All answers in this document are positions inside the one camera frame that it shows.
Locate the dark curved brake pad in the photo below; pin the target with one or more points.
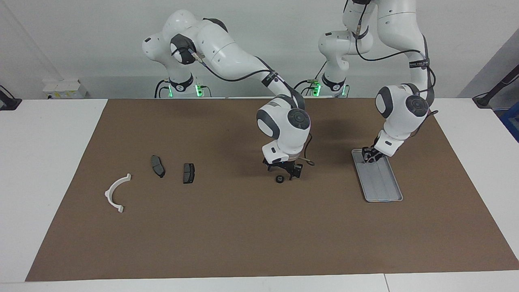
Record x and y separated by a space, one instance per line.
157 166

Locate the silver metal tray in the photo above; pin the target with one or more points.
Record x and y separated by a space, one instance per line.
381 186

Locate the white curved plastic part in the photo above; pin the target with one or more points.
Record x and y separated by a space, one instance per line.
108 194

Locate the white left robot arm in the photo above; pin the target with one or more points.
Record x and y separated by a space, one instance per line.
399 113

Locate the black table clamp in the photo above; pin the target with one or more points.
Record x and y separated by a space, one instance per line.
10 103

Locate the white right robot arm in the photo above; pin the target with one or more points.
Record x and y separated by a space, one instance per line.
227 48

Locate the white box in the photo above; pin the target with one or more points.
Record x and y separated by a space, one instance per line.
65 89

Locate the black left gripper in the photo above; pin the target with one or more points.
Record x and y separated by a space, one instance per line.
372 152

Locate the brown table mat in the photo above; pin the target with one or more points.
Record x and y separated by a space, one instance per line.
243 227

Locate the blue crate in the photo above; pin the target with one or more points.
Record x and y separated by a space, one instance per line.
511 121

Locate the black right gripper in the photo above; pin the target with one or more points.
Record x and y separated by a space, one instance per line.
284 165

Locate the dark rectangular brake pad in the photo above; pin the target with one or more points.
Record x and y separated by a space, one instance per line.
188 173

